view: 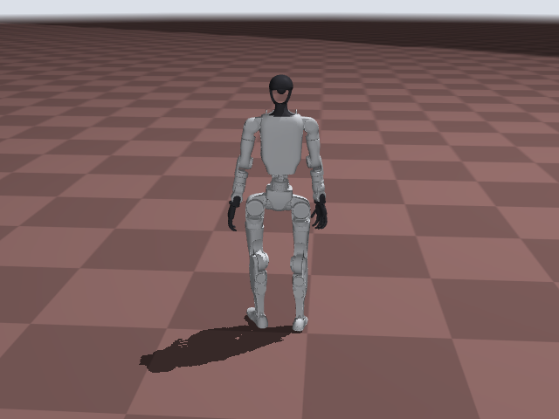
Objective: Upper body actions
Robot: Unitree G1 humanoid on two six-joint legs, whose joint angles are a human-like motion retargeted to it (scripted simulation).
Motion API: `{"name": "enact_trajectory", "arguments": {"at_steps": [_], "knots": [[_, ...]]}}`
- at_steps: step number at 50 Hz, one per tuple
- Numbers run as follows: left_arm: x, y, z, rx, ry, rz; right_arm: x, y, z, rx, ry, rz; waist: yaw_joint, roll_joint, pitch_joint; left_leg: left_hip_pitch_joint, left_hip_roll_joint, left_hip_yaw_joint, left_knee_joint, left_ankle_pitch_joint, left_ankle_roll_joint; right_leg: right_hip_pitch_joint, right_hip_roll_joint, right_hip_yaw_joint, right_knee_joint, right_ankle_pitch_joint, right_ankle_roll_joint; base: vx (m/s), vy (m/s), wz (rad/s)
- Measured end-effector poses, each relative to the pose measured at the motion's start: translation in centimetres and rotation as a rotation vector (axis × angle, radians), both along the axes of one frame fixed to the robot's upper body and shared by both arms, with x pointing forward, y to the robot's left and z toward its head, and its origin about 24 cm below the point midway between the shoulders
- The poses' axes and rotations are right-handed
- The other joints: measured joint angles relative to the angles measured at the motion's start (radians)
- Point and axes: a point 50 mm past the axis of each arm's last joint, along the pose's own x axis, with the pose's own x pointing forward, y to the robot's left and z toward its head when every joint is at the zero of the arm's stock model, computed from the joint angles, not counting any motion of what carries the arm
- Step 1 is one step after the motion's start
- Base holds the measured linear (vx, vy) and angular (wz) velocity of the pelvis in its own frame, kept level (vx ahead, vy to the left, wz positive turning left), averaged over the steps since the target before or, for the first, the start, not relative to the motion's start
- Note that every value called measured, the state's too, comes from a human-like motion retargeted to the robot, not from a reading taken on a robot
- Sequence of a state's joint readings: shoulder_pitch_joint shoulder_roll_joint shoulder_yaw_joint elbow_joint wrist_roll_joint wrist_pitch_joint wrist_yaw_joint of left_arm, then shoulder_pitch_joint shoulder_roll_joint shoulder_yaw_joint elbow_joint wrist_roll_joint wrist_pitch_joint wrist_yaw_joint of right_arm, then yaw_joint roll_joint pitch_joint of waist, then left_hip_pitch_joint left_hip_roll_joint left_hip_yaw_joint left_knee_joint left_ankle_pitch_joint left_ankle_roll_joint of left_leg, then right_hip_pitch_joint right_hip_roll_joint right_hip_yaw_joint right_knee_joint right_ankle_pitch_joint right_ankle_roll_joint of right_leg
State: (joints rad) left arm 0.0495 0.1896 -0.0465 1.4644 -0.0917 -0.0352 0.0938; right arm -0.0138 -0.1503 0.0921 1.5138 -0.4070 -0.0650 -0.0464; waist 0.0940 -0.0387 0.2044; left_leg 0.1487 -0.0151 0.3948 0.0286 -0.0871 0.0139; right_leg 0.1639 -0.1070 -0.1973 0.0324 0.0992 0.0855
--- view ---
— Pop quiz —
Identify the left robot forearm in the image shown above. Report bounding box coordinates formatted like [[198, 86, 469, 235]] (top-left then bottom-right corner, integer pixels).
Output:
[[231, 156, 248, 203]]

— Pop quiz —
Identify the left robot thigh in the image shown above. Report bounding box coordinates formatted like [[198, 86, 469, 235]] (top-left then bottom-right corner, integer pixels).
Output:
[[245, 192, 269, 271]]

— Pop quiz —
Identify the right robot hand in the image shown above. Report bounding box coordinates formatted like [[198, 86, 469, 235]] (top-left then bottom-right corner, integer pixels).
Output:
[[311, 194, 328, 230]]

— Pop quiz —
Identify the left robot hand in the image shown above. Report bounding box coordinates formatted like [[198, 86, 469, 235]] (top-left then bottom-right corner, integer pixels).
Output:
[[228, 196, 241, 231]]

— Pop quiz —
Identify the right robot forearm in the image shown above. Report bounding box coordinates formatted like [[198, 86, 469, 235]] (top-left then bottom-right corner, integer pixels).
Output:
[[310, 156, 326, 202]]

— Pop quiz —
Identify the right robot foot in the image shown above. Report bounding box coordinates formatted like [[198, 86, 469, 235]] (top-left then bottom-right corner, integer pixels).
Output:
[[293, 315, 308, 331]]

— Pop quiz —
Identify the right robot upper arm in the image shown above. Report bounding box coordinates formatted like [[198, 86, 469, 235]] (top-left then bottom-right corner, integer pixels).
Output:
[[301, 116, 321, 168]]

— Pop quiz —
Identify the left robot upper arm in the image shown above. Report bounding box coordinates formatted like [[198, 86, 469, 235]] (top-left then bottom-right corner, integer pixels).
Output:
[[238, 117, 262, 169]]

